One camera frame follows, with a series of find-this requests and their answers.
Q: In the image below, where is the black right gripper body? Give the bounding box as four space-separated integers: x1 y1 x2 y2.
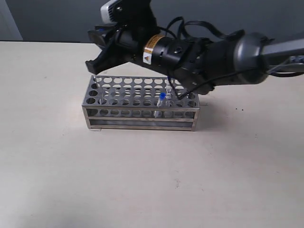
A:
105 0 159 56

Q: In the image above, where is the blue-capped tube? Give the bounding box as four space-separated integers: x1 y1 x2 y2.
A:
166 81 172 107
153 92 166 118
92 75 104 104

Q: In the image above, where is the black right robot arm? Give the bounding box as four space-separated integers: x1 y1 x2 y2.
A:
85 0 304 95

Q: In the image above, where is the stainless steel test tube rack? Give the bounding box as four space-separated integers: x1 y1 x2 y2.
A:
82 75 200 131

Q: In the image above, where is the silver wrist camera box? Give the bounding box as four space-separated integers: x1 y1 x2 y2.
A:
100 0 122 24

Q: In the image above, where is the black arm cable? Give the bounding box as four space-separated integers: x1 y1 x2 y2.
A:
163 16 245 100

